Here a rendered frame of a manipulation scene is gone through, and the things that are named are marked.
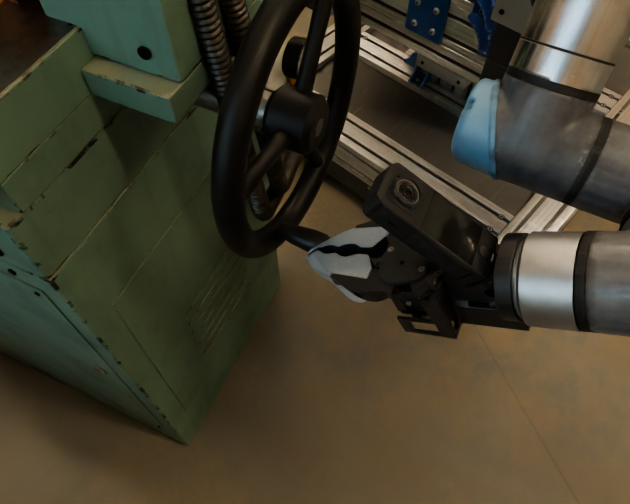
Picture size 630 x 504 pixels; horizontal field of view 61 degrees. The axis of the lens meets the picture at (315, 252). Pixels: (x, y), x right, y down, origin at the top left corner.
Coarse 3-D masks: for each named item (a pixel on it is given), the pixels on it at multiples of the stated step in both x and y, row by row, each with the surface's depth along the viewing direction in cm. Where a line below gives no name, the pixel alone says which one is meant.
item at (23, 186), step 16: (96, 96) 51; (80, 112) 50; (96, 112) 52; (112, 112) 54; (64, 128) 49; (80, 128) 51; (96, 128) 53; (48, 144) 48; (64, 144) 50; (80, 144) 52; (32, 160) 47; (48, 160) 48; (64, 160) 50; (16, 176) 46; (32, 176) 47; (48, 176) 49; (0, 192) 46; (16, 192) 46; (32, 192) 48; (16, 208) 47
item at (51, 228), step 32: (128, 128) 57; (160, 128) 63; (96, 160) 54; (128, 160) 59; (64, 192) 52; (96, 192) 56; (0, 224) 47; (32, 224) 49; (64, 224) 53; (0, 256) 55; (32, 256) 51; (64, 256) 55
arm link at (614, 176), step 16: (624, 128) 41; (608, 144) 41; (624, 144) 40; (608, 160) 41; (624, 160) 40; (592, 176) 41; (608, 176) 41; (624, 176) 40; (592, 192) 42; (608, 192) 41; (624, 192) 41; (592, 208) 43; (608, 208) 42; (624, 208) 41
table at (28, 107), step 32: (32, 0) 48; (256, 0) 54; (0, 32) 46; (32, 32) 46; (64, 32) 46; (0, 64) 44; (32, 64) 44; (64, 64) 46; (96, 64) 48; (0, 96) 42; (32, 96) 44; (64, 96) 48; (128, 96) 48; (160, 96) 46; (192, 96) 49; (0, 128) 43; (32, 128) 46; (0, 160) 44
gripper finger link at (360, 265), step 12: (312, 252) 54; (312, 264) 53; (324, 264) 51; (336, 264) 50; (348, 264) 49; (360, 264) 49; (372, 264) 49; (324, 276) 52; (360, 276) 48; (360, 300) 53
